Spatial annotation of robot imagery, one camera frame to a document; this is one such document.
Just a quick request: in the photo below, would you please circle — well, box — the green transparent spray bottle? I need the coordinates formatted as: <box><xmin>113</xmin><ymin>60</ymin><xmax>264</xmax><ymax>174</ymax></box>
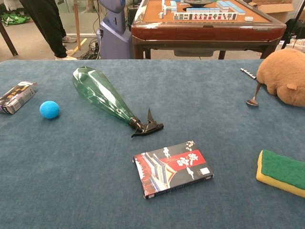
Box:
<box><xmin>72</xmin><ymin>66</ymin><xmax>164</xmax><ymax>138</ymax></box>

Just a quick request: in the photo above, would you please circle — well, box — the lilac robot base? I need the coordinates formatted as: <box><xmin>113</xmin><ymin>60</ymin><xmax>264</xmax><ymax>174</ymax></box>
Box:
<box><xmin>96</xmin><ymin>0</ymin><xmax>134</xmax><ymax>60</ymax></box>

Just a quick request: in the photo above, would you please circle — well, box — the red black printed book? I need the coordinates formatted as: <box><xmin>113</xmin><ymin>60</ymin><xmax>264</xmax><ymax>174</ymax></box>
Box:
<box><xmin>132</xmin><ymin>140</ymin><xmax>214</xmax><ymax>200</ymax></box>

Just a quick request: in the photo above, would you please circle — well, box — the wooden mahjong table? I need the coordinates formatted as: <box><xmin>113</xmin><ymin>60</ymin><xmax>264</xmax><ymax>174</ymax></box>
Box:
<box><xmin>131</xmin><ymin>0</ymin><xmax>287</xmax><ymax>60</ymax></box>

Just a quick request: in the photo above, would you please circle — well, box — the metal spoon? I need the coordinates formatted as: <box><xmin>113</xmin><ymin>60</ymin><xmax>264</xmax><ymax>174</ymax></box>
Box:
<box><xmin>246</xmin><ymin>82</ymin><xmax>262</xmax><ymax>107</ymax></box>

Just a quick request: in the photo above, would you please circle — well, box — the blue felt ball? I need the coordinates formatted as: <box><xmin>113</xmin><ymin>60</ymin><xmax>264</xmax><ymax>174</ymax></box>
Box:
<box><xmin>39</xmin><ymin>100</ymin><xmax>61</xmax><ymax>120</ymax></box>

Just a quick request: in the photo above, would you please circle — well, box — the row of face-up mahjong tiles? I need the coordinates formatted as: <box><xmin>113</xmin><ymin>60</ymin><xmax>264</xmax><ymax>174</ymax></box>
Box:
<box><xmin>173</xmin><ymin>12</ymin><xmax>238</xmax><ymax>21</ymax></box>

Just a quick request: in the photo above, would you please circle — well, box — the wooden pole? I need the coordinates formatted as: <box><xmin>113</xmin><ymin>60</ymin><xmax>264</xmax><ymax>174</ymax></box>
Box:
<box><xmin>73</xmin><ymin>0</ymin><xmax>81</xmax><ymax>51</ymax></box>

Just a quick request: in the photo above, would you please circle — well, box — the small black white carton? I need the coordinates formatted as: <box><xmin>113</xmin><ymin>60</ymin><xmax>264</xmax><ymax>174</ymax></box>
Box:
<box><xmin>0</xmin><ymin>81</ymin><xmax>39</xmax><ymax>115</ymax></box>

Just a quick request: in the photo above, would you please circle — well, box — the brown plush toy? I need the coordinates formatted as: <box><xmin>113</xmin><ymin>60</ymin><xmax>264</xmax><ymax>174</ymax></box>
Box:
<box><xmin>256</xmin><ymin>48</ymin><xmax>305</xmax><ymax>107</ymax></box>

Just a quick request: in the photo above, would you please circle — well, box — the person in black trousers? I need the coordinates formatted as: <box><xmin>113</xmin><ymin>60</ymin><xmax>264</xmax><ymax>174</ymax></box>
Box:
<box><xmin>19</xmin><ymin>0</ymin><xmax>68</xmax><ymax>59</ymax></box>

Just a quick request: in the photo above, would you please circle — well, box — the green yellow scouring sponge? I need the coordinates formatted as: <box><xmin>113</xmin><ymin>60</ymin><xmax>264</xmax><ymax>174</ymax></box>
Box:
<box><xmin>255</xmin><ymin>149</ymin><xmax>305</xmax><ymax>198</ymax></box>

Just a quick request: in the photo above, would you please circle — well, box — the dark table leg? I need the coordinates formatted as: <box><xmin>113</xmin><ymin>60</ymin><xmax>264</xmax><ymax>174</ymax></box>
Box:
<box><xmin>0</xmin><ymin>21</ymin><xmax>19</xmax><ymax>57</ymax></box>

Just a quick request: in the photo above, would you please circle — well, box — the cardboard box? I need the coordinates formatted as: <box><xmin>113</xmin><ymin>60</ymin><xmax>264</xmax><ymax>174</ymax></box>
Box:
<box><xmin>249</xmin><ymin>0</ymin><xmax>296</xmax><ymax>23</ymax></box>

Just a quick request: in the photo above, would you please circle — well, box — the black tripod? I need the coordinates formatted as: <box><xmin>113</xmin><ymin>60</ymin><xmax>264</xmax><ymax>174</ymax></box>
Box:
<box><xmin>281</xmin><ymin>0</ymin><xmax>305</xmax><ymax>50</ymax></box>

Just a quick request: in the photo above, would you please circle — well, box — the green bag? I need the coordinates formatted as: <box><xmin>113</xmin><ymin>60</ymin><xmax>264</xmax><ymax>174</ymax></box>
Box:
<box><xmin>0</xmin><ymin>13</ymin><xmax>31</xmax><ymax>26</ymax></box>

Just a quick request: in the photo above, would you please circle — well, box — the floor cable bundle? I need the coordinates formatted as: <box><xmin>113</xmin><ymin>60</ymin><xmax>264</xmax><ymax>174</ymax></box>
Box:
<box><xmin>80</xmin><ymin>38</ymin><xmax>101</xmax><ymax>60</ymax></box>

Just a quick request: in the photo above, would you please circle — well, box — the silver metal link chain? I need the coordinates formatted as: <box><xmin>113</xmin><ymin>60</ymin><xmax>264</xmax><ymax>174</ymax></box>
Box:
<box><xmin>240</xmin><ymin>67</ymin><xmax>257</xmax><ymax>80</ymax></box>

